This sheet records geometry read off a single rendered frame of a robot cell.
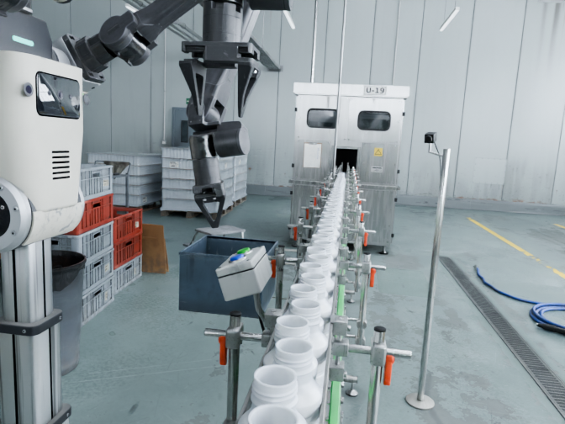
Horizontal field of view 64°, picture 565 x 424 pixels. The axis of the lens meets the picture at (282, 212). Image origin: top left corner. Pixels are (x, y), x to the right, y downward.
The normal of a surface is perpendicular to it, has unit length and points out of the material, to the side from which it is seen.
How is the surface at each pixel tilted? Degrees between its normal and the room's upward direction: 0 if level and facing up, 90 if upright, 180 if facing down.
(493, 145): 90
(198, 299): 90
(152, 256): 99
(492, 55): 90
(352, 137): 90
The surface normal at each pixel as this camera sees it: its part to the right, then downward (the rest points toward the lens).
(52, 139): 0.99, 0.07
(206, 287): -0.15, 0.15
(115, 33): -0.32, -0.22
